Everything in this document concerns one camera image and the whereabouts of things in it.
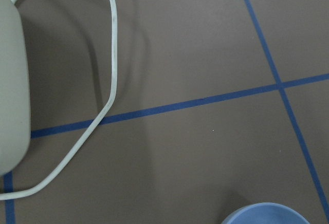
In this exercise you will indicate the cream silver toaster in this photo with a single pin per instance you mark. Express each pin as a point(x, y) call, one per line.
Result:
point(15, 95)

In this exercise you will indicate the blue bowl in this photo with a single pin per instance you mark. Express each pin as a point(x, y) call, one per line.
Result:
point(266, 212)

